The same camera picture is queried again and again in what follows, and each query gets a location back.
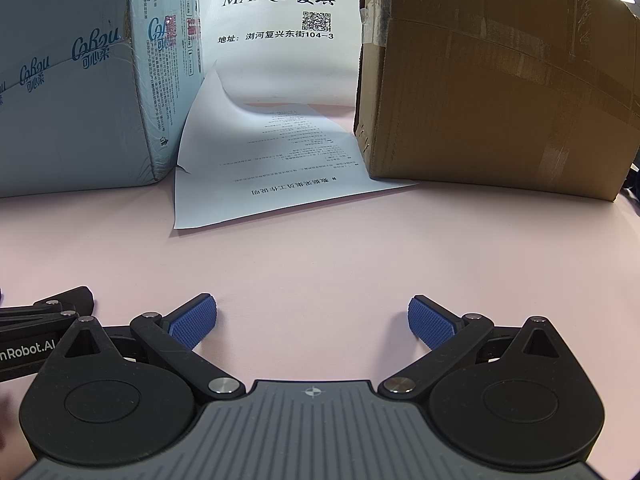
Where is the large light blue carton box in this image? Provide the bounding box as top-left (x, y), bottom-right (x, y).
top-left (0, 0), bottom-right (207, 199)

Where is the white printed paper sheet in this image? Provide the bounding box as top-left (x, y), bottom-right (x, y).
top-left (172, 69), bottom-right (420, 231)

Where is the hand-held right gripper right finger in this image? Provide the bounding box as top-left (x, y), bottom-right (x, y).
top-left (377, 296), bottom-right (573, 403)

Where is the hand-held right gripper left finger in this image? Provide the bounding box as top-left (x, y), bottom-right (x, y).
top-left (52, 294), bottom-right (247, 403)

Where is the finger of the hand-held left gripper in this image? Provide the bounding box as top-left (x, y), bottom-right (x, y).
top-left (0, 286), bottom-right (96, 333)

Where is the brown cardboard box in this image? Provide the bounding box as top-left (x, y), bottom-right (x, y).
top-left (352, 0), bottom-right (640, 203)

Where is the white printed bag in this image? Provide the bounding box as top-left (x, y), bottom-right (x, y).
top-left (192, 0), bottom-right (363, 108)

